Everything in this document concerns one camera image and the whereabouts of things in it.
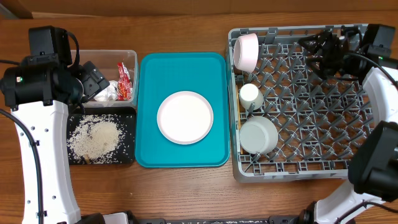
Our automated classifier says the wooden chopstick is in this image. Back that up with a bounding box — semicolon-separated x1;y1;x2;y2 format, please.
236;85;241;130

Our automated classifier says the black tray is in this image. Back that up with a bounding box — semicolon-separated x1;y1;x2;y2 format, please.
67;106;137;166

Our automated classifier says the clear plastic bin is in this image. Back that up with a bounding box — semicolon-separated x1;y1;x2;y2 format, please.
79;50;140;109

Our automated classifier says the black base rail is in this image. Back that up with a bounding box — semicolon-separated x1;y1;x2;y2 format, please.
129;212;315;224

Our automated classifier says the white cup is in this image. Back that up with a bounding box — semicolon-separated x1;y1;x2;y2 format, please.
239;83;264;110

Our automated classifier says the white tissue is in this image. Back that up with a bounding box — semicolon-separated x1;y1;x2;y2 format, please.
94;80;118;101

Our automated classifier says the small pink plate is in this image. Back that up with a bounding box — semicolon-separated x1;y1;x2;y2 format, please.
233;33;259;73

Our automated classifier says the grey bowl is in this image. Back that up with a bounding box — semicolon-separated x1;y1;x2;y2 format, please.
239;116;279;154

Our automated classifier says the red snack wrapper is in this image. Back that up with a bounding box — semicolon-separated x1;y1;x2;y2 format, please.
117;62;132;101

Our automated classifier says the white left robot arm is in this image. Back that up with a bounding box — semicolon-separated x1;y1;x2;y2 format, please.
1;55;105;223

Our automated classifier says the teal plastic tray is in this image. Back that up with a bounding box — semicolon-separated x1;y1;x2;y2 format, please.
135;52;230;168

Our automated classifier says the white rice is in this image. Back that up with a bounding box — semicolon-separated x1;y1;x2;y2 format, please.
67;114;137;164

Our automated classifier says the grey dishwasher rack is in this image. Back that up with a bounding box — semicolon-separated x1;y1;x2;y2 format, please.
226;24;374;183

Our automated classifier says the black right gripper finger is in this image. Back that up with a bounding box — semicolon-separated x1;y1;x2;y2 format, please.
298;30;331;50
305;57;326;77

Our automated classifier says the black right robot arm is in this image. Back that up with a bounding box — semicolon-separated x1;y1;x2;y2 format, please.
294;24;397;223

